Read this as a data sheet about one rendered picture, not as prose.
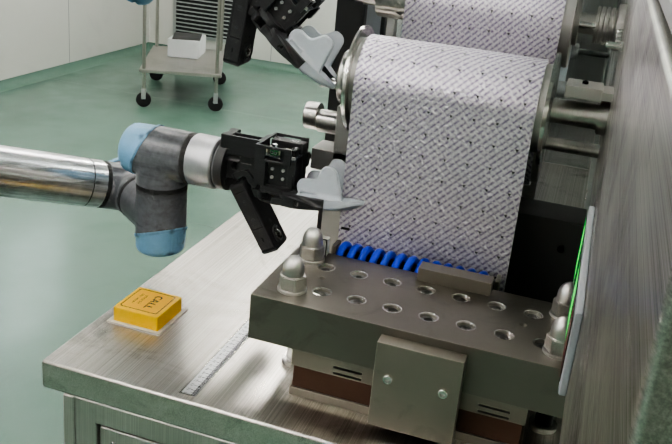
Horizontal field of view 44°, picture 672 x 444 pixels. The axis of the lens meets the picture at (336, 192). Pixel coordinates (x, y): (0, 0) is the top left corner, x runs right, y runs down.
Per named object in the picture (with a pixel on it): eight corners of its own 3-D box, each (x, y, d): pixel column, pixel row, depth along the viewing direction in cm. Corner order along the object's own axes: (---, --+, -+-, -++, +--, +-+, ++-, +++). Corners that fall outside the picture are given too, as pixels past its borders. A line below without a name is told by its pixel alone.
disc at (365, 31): (367, 119, 123) (378, 18, 118) (370, 119, 123) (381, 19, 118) (335, 143, 110) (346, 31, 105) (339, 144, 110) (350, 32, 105)
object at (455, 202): (338, 248, 117) (350, 121, 110) (505, 285, 110) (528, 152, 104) (336, 249, 116) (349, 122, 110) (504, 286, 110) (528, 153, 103)
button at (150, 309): (139, 300, 122) (139, 285, 121) (182, 311, 120) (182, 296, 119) (112, 321, 116) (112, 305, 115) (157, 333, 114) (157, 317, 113)
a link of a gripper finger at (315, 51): (351, 67, 108) (305, 14, 108) (320, 96, 111) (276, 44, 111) (359, 64, 111) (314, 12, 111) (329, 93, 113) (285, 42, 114)
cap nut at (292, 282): (283, 280, 103) (286, 247, 102) (311, 286, 102) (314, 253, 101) (272, 291, 100) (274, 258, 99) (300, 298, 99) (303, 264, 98)
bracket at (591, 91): (566, 89, 108) (568, 74, 108) (612, 96, 107) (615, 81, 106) (563, 97, 104) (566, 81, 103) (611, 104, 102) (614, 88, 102)
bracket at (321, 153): (307, 280, 133) (323, 94, 123) (345, 289, 132) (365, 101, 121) (296, 293, 129) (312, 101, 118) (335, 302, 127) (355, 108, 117)
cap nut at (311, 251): (303, 250, 112) (305, 220, 111) (328, 256, 111) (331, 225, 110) (293, 260, 109) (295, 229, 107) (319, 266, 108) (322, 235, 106)
